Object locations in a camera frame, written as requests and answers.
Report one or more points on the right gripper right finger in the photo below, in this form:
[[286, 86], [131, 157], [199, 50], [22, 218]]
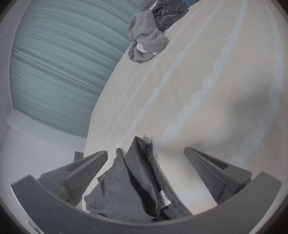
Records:
[[209, 172]]

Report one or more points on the blue-green curtain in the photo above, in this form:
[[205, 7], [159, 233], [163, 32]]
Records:
[[61, 57]]

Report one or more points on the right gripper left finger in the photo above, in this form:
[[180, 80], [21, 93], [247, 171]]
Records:
[[85, 174]]

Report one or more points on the grey knit garment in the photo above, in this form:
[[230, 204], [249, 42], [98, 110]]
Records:
[[146, 33]]

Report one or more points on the bed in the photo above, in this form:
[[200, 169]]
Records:
[[207, 82]]

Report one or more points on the black shiny garment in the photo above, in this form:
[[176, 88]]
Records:
[[168, 11]]

